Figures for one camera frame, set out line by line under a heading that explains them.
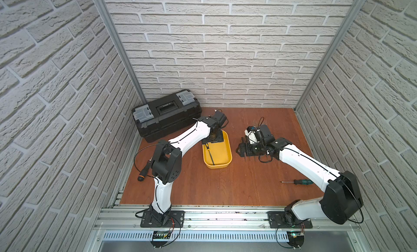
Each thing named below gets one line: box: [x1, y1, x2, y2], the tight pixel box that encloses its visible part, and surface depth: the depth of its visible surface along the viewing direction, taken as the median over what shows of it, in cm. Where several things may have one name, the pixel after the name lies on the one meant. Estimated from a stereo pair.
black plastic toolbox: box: [131, 89, 203, 143], surface depth 97 cm
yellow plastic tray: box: [201, 129, 233, 169], surface depth 97 cm
